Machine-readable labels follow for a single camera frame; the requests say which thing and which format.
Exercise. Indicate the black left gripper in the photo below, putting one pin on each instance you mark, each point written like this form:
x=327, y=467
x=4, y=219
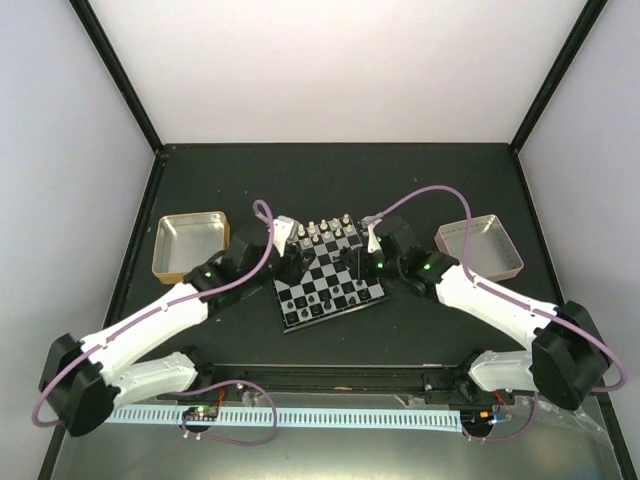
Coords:
x=294, y=270

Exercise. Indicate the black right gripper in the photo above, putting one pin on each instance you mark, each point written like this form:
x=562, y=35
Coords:
x=359, y=268

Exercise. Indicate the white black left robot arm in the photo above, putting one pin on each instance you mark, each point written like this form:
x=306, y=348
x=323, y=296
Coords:
x=84, y=381

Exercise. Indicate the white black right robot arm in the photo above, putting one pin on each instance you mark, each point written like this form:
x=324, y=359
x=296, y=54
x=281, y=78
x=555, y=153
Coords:
x=559, y=357

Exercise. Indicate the black white chessboard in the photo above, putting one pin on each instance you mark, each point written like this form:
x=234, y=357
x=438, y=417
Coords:
x=328, y=288

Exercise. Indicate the gold rimmed metal tin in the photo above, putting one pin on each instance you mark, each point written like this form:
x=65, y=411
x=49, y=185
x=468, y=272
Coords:
x=184, y=241

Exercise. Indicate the pink rimmed metal tin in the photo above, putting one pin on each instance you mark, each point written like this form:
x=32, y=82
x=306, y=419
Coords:
x=490, y=250

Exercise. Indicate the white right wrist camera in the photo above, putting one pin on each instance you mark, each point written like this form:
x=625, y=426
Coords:
x=368, y=224

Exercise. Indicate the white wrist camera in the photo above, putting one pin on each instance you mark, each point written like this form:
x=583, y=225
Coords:
x=284, y=229
x=368, y=224

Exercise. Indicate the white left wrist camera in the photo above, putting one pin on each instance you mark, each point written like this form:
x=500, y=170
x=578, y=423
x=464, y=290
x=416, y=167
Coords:
x=284, y=229

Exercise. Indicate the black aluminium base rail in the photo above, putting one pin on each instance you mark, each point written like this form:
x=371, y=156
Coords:
x=448, y=385

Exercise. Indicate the white slotted cable duct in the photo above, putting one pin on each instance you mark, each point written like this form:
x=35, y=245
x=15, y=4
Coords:
x=428, y=420

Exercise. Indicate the right black frame post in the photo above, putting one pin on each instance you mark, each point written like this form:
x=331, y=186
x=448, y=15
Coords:
x=569, y=50

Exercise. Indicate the black frame post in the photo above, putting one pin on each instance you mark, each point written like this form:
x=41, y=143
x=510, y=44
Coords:
x=103, y=46
x=569, y=50

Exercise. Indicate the left black frame post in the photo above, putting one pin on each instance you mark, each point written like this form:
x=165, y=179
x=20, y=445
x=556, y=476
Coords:
x=103, y=46

